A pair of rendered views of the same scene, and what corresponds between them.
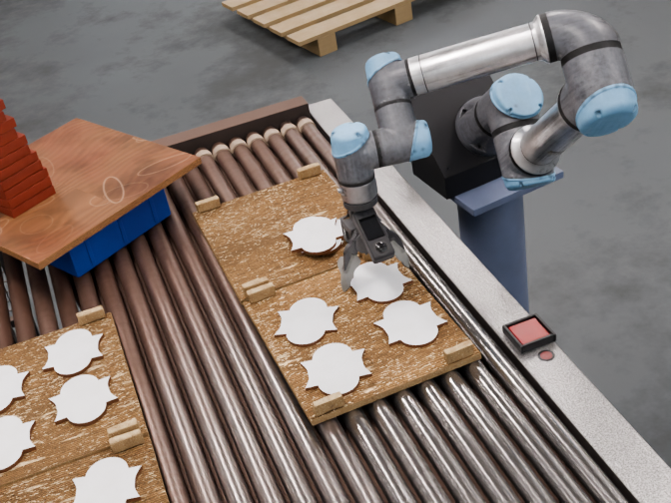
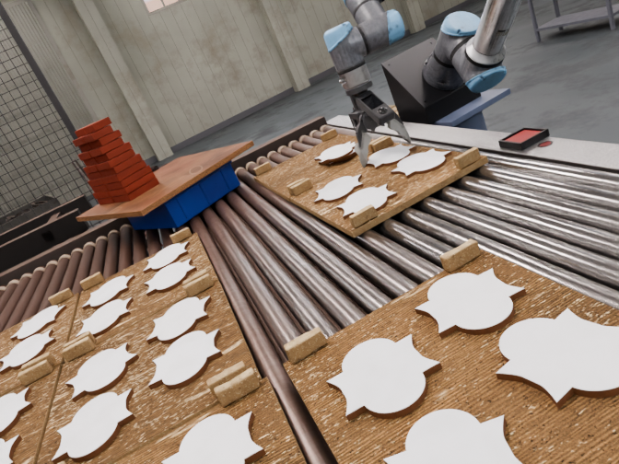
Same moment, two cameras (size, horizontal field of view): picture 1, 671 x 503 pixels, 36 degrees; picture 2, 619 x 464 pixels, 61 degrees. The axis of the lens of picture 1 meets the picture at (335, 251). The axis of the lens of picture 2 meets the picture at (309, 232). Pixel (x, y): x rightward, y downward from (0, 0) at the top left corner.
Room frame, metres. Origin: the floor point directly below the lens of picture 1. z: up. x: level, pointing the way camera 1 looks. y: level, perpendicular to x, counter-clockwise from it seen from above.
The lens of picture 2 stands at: (0.37, 0.11, 1.35)
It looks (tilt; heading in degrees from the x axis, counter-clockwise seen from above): 21 degrees down; 4
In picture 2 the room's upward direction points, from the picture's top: 24 degrees counter-clockwise
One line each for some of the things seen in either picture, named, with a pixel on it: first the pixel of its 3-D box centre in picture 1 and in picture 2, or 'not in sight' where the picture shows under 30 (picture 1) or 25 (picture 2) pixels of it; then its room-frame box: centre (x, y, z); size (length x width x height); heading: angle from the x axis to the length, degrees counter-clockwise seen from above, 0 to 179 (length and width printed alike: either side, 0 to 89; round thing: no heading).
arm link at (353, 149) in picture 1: (353, 153); (344, 48); (1.76, -0.07, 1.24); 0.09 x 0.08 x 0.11; 92
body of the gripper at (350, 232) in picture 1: (362, 220); (365, 107); (1.76, -0.07, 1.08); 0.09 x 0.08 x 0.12; 16
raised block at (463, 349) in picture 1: (458, 351); (467, 157); (1.45, -0.19, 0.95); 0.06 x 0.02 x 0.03; 106
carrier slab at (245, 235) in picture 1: (286, 232); (317, 163); (2.00, 0.11, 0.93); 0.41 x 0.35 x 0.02; 16
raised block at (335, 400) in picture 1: (328, 403); (363, 215); (1.38, 0.06, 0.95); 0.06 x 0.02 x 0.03; 106
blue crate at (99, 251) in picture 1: (83, 213); (181, 195); (2.19, 0.59, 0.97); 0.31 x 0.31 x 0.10; 44
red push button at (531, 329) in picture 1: (528, 333); (523, 138); (1.50, -0.34, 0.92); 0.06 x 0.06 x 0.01; 15
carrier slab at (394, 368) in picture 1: (355, 328); (378, 181); (1.60, -0.01, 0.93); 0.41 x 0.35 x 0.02; 16
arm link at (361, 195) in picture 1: (356, 188); (354, 78); (1.76, -0.07, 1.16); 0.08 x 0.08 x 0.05
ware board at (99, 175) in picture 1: (60, 185); (163, 181); (2.24, 0.64, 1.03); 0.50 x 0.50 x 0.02; 44
